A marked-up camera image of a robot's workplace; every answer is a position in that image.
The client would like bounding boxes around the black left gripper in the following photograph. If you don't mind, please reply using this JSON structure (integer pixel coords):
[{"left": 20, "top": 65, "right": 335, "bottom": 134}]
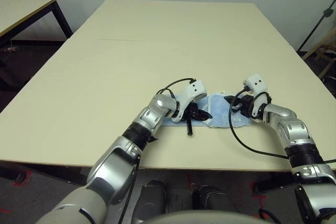
[{"left": 182, "top": 102, "right": 213, "bottom": 137}]

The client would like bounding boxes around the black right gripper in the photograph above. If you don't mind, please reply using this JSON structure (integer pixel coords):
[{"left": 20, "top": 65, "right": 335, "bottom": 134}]
[{"left": 224, "top": 94, "right": 255, "bottom": 118}]

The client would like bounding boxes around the light blue terry towel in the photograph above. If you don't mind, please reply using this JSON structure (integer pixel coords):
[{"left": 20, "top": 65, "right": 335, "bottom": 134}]
[{"left": 161, "top": 91, "right": 253, "bottom": 128}]

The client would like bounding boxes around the dark grey robot right leg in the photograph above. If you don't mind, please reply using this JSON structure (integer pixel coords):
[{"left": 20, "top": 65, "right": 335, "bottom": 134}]
[{"left": 192, "top": 184, "right": 237, "bottom": 224}]

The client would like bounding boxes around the dark grey robot leg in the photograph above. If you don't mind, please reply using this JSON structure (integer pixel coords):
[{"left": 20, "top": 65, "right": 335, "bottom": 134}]
[
  {"left": 192, "top": 184, "right": 237, "bottom": 224},
  {"left": 133, "top": 180, "right": 167, "bottom": 224}
]

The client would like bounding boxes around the dark grey robot left leg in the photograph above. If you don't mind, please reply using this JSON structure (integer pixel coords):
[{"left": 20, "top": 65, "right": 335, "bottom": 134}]
[{"left": 133, "top": 180, "right": 167, "bottom": 224}]

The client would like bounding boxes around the grey robot torso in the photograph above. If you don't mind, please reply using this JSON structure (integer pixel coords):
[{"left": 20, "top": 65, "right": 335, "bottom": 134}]
[{"left": 143, "top": 209, "right": 271, "bottom": 224}]

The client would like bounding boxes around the wooden stool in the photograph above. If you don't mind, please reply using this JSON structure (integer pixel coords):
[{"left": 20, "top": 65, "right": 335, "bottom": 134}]
[{"left": 301, "top": 28, "right": 336, "bottom": 78}]

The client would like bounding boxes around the black tripod stand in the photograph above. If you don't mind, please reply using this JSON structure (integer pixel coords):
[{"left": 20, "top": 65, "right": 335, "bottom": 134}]
[{"left": 296, "top": 0, "right": 336, "bottom": 53}]

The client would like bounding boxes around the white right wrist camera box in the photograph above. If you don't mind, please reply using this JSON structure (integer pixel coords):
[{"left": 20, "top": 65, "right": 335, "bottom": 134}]
[{"left": 243, "top": 73, "right": 271, "bottom": 124}]

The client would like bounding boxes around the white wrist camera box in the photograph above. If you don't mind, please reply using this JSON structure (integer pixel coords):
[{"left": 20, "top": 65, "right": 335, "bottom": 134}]
[
  {"left": 243, "top": 73, "right": 271, "bottom": 124},
  {"left": 170, "top": 79, "right": 208, "bottom": 123}
]

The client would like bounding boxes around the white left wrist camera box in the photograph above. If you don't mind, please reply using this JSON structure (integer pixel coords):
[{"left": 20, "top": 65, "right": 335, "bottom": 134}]
[{"left": 170, "top": 79, "right": 208, "bottom": 123}]

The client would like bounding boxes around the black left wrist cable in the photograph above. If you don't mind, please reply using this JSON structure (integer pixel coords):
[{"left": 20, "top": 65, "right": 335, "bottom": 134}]
[{"left": 118, "top": 78, "right": 197, "bottom": 224}]

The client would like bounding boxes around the beige side table black frame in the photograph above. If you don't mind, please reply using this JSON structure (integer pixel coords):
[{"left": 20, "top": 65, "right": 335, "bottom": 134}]
[{"left": 0, "top": 0, "right": 74, "bottom": 88}]

